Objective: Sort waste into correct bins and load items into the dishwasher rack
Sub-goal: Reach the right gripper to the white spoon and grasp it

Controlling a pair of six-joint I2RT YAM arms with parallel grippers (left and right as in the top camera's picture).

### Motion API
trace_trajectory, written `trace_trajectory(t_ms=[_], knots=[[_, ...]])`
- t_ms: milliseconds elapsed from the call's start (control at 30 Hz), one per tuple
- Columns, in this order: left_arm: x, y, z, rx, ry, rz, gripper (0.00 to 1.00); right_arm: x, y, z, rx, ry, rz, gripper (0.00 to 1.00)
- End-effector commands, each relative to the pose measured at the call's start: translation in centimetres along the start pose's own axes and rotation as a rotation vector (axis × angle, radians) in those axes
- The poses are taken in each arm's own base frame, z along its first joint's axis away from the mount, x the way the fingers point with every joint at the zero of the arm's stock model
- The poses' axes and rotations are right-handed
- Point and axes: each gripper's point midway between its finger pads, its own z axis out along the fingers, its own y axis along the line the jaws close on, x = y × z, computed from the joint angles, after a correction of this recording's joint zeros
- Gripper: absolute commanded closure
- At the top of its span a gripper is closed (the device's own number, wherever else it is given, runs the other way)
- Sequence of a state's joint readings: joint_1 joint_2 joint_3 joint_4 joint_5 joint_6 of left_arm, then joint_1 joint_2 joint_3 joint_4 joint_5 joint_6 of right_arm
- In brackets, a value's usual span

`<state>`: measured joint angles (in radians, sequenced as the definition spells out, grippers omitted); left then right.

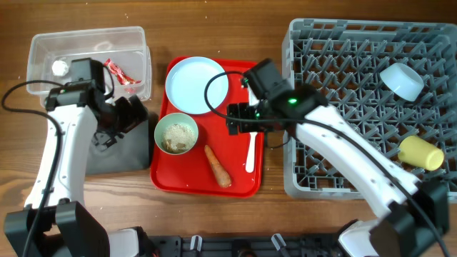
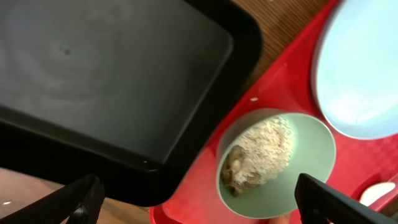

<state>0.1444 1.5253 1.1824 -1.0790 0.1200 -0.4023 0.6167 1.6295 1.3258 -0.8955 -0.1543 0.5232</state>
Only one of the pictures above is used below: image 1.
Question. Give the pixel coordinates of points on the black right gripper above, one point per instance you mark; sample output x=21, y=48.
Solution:
x=233, y=118

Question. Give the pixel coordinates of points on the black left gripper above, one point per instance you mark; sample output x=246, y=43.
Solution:
x=132, y=113

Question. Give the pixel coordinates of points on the red snack wrapper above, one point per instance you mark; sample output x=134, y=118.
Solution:
x=121, y=76

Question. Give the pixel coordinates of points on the white plastic spoon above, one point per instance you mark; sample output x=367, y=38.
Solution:
x=250, y=158

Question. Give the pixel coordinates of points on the light blue bowl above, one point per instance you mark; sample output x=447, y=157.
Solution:
x=403, y=81

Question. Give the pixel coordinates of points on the yellow plastic cup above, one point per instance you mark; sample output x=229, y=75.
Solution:
x=420, y=153

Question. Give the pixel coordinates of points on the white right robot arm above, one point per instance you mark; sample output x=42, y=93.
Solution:
x=411, y=215

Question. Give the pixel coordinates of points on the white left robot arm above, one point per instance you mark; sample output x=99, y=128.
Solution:
x=54, y=221

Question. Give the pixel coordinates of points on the grey dishwasher rack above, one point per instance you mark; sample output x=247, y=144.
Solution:
x=343, y=59

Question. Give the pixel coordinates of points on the black tray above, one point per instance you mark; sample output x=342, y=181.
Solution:
x=113, y=153

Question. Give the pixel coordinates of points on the green bowl with rice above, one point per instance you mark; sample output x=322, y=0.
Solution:
x=176, y=133

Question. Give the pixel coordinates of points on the orange carrot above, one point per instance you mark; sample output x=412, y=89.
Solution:
x=222, y=177

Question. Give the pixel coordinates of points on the light blue plate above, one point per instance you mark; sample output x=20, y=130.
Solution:
x=186, y=82

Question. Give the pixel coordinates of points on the clear plastic storage box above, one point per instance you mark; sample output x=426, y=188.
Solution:
x=125, y=46

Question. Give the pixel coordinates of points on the red plastic tray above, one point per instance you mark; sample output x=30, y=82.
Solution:
x=190, y=172

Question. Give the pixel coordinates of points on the crumpled white paper ball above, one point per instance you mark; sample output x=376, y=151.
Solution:
x=60, y=68

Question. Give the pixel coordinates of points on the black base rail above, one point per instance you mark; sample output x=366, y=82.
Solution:
x=250, y=244

